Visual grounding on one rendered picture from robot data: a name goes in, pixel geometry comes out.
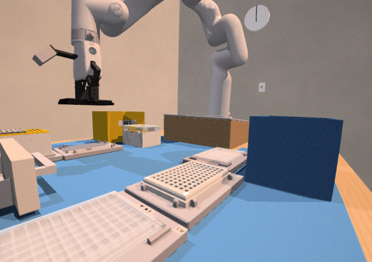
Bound blue bench mat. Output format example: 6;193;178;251
0;135;367;262

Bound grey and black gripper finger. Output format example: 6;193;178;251
86;61;101;102
75;79;87;99

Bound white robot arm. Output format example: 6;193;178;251
32;0;248;118

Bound yellow open-top bin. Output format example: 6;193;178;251
92;111;145;143

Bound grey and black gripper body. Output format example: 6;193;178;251
71;39;102;81

